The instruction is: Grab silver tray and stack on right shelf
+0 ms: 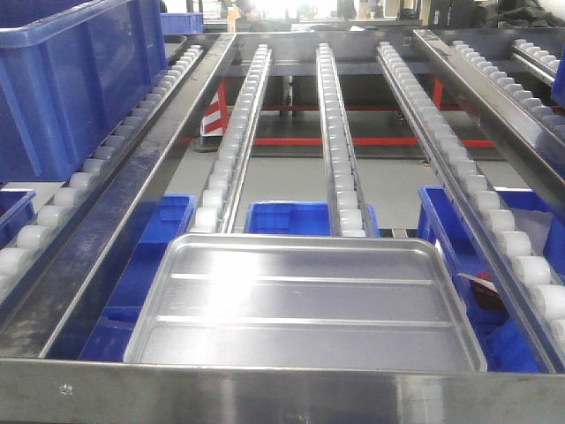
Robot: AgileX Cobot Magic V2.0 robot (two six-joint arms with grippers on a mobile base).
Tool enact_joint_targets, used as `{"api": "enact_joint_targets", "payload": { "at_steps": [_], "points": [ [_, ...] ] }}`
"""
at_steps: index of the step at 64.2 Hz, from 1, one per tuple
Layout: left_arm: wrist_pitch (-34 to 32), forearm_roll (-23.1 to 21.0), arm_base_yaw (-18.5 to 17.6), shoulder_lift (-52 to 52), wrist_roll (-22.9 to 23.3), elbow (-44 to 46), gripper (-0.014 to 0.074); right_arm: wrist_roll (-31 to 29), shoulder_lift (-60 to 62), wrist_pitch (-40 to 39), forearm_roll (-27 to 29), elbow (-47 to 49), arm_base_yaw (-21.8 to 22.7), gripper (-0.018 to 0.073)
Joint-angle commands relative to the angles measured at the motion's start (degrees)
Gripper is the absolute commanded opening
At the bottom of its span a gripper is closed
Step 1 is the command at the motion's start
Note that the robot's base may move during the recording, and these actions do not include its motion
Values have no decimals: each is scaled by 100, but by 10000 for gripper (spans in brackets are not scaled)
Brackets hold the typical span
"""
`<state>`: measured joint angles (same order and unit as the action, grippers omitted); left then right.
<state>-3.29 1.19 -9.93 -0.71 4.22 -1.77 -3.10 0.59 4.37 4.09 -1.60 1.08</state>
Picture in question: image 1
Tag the left steel divider rail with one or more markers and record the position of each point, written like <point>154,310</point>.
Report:
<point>56,304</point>

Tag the lower left blue bin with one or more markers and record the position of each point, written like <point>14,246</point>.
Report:
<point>113,330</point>

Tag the far right roller track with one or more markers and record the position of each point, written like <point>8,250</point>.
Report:
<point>525,99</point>

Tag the right steel divider rail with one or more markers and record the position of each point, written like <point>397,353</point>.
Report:
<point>523,140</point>

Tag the steel divider rail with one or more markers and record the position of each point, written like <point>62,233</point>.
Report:
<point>56,304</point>
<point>523,140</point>

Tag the centre left roller track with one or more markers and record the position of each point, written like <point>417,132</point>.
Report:
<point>219,200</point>

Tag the far left roller track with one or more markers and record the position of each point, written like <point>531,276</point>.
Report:
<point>34,237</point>

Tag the centre right roller track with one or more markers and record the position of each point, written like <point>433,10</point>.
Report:
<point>530,288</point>

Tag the lower centre blue bin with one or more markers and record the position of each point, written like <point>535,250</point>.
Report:
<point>288,217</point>

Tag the roller track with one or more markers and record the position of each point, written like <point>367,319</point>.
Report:
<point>525,99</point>
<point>530,288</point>
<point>346,204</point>
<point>34,237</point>
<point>219,200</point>

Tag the steel front shelf rail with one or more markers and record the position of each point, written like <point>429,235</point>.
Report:
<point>51,391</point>

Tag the silver metal tray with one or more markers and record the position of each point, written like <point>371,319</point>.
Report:
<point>263,301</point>

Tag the large blue plastic bin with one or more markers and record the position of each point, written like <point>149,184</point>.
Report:
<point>71,71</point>

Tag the red white striped barrier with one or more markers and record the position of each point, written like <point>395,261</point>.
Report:
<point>216,118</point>

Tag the lower right blue bin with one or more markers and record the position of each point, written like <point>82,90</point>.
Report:
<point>499,337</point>

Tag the small blue bin left edge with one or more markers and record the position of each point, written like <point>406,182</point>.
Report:
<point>17,210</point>

